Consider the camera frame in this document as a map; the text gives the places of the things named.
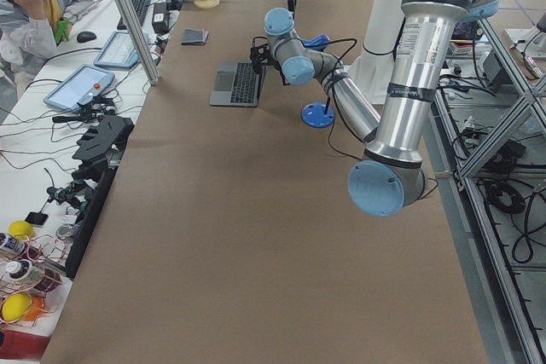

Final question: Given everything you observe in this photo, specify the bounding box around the grey laptop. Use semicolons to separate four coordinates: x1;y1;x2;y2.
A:
209;61;266;107

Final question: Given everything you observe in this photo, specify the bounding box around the folded grey cloth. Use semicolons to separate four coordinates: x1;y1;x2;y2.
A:
181;28;209;45

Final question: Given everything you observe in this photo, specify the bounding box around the blue desk lamp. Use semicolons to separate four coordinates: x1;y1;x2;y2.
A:
300;34;337;129

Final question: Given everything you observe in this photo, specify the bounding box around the black keyboard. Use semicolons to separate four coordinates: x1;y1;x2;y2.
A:
130;0;151;26

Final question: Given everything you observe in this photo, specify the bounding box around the far blue teach pendant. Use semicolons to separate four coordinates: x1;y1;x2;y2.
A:
93;30;139;70

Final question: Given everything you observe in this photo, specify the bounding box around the blue teach pendant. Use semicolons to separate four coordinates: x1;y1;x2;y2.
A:
93;30;139;70
43;65;114;111

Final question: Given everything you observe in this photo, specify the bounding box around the near blue teach pendant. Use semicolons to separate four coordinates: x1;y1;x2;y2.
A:
43;65;114;111

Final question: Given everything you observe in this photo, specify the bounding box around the black computer mouse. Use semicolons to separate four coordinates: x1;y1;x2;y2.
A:
76;31;97;43

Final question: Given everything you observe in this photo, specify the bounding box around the black slotted stand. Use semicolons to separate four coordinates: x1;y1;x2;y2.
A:
72;115;135;166

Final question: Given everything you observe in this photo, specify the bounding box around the person in grey jacket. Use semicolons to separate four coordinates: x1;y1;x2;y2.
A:
0;0;95;75

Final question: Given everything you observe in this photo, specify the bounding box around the yellow ball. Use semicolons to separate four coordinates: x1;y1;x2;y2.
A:
1;293;32;323

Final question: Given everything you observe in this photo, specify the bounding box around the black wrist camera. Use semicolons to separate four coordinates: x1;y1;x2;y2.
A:
249;36;271;75

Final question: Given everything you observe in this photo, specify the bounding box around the aluminium frame post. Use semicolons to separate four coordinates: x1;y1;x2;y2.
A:
114;0;160;86

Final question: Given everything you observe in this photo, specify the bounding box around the copper wire bottle basket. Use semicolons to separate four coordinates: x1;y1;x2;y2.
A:
1;233;70;332

